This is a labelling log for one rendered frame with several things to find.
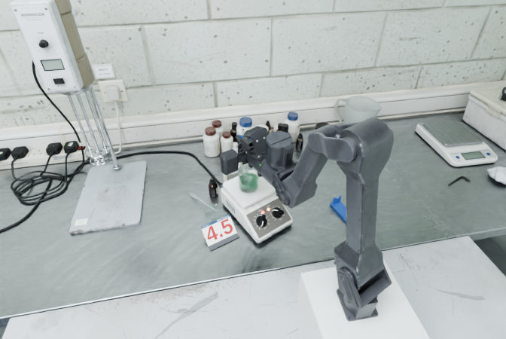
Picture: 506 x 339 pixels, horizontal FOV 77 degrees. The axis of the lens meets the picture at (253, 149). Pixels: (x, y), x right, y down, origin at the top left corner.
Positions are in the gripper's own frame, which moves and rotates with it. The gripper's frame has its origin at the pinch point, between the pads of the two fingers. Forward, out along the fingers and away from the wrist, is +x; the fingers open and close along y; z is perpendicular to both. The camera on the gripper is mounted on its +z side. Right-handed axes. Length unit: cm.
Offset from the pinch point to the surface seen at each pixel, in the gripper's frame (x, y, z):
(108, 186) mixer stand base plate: 33, 33, -24
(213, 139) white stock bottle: 28.4, -4.3, -17.5
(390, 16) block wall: 18, -77, 17
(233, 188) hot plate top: 1.7, 3.1, -16.7
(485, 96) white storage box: -13, -109, -12
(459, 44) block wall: 5, -110, 5
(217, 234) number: -5.5, 12.5, -23.8
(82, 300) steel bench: -4, 48, -25
